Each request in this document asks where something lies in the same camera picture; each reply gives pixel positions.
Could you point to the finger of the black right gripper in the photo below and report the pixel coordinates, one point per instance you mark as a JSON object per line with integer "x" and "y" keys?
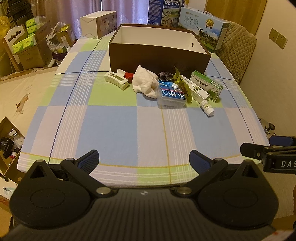
{"x": 261, "y": 152}
{"x": 283, "y": 141}

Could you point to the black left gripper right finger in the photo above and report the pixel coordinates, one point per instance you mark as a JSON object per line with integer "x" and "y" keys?
{"x": 207, "y": 169}

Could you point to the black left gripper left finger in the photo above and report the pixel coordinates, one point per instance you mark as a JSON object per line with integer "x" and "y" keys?
{"x": 79, "y": 170}

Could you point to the green white medicine box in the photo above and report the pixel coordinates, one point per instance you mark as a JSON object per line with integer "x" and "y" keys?
{"x": 210, "y": 86}

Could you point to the cream hair claw clip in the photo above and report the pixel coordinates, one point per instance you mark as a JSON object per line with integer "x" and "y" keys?
{"x": 117, "y": 78}

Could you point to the small white pill bottle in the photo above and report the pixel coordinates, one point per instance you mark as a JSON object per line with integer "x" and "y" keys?
{"x": 206, "y": 107}

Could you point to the open floor cardboard box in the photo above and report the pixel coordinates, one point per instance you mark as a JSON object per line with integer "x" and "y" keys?
{"x": 11, "y": 143}

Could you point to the white long medicine box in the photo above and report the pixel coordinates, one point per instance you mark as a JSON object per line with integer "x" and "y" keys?
{"x": 198, "y": 94}

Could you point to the clear blue-label plastic box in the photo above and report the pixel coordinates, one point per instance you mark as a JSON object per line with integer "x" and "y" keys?
{"x": 168, "y": 97}

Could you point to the blue white tube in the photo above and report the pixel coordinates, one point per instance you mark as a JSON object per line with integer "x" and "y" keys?
{"x": 168, "y": 84}

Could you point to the yellow snack pouch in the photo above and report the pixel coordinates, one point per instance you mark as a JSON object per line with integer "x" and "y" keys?
{"x": 182, "y": 85}

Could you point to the dark purple scrunchie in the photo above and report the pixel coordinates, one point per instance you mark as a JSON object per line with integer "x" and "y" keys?
{"x": 166, "y": 77}

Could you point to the white folded sock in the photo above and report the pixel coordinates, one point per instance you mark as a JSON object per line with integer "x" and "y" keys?
{"x": 145, "y": 82}

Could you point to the red snack packet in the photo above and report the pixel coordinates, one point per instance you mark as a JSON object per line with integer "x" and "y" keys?
{"x": 129, "y": 76}

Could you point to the brown open cardboard box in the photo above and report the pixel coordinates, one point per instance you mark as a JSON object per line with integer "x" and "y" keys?
{"x": 157, "y": 49}

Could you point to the light blue milk carton box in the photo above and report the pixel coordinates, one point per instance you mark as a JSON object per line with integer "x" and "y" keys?
{"x": 210, "y": 29}

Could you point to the wooden door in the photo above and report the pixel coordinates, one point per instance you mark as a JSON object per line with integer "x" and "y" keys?
{"x": 247, "y": 13}

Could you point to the plastic bag trash bin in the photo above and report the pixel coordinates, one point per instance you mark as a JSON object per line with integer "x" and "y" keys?
{"x": 60, "y": 41}

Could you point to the white cardboard box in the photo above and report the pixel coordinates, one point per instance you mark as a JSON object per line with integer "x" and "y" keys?
{"x": 98, "y": 24}

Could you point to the dark blue milk carton box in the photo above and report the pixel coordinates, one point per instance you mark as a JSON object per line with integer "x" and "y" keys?
{"x": 164, "y": 12}

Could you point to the yellow plastic bag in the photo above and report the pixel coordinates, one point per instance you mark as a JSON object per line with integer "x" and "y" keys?
{"x": 4, "y": 26}

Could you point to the wall power socket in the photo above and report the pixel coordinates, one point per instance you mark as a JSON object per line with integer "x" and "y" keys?
{"x": 278, "y": 38}

